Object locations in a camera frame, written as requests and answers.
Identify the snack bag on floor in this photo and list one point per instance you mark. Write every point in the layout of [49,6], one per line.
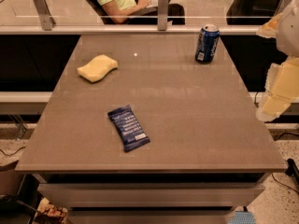
[48,213]

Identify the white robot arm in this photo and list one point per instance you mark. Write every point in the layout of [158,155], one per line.
[287,38]

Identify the left metal partition bracket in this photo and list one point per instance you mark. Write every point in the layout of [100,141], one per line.
[46,20]

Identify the glass partition panel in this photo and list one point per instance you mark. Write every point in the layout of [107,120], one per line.
[79,12]

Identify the black object right floor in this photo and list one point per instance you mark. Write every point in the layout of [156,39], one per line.
[292,170]

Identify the blue rxbar wrapper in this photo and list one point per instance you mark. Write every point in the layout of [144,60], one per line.
[128,127]

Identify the middle metal partition bracket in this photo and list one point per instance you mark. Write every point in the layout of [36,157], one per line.
[162,15]

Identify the blue mesh object floor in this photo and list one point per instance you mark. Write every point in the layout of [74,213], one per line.
[243,218]

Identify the black office chair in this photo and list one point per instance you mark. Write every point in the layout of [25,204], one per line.
[100,12]

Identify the person in green shirt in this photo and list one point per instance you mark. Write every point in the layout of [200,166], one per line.
[120,10]

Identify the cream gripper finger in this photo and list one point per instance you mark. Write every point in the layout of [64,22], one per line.
[281,89]
[269,29]

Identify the blue pepsi can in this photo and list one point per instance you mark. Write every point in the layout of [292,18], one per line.
[207,43]

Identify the yellow sponge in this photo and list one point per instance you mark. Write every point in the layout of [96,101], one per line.
[97,68]

